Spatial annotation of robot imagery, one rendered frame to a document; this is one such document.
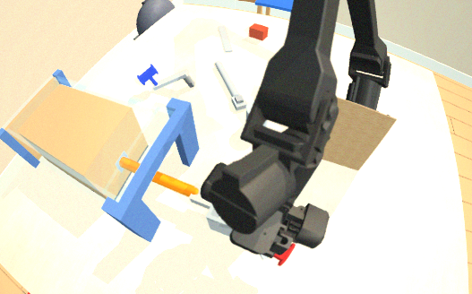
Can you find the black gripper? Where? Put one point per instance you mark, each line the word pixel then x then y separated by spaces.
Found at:
pixel 306 224

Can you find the pale grey flat bar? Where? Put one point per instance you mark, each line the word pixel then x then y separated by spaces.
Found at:
pixel 226 42

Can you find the blue and grey crank handle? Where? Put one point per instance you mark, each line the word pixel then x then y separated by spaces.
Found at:
pixel 151 71

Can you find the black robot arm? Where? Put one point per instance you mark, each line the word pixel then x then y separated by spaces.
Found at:
pixel 298 91

